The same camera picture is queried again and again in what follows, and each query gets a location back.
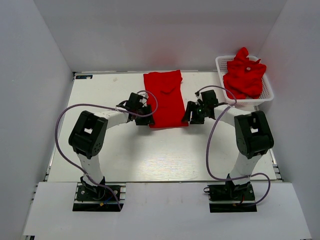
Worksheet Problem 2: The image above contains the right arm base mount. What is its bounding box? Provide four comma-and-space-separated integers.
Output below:
203, 183, 257, 213

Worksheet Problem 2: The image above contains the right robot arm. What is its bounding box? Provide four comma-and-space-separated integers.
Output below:
182, 90, 274, 199

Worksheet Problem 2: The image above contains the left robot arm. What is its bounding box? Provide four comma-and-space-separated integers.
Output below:
68, 93, 158, 189

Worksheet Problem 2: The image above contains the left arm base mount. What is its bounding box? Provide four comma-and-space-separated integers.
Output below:
72, 177, 126, 212

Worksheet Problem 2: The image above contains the red t-shirt pile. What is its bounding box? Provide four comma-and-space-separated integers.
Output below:
223, 47, 267, 100

